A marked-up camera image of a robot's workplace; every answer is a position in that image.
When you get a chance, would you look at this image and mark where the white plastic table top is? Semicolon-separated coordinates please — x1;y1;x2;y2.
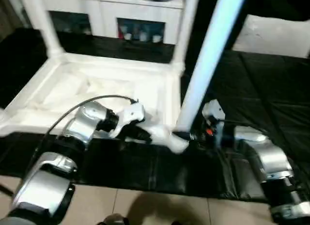
0;51;191;155

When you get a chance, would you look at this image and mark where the white plastic table leg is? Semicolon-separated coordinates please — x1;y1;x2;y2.
170;0;201;74
28;0;66;59
172;0;249;136

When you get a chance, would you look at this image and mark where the black work mat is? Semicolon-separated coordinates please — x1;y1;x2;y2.
0;28;310;204

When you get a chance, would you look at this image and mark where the black cabinet with gold label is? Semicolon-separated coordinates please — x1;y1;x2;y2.
183;0;249;52

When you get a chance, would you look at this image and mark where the white cabinet with glass doors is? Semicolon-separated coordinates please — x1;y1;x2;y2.
17;0;185;46

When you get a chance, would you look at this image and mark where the black metal rod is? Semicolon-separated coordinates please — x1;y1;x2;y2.
0;183;16;196

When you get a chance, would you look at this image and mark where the grey curtain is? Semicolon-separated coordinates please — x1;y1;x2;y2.
0;0;28;40

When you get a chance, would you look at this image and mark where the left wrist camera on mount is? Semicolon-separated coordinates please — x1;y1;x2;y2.
108;101;146;139

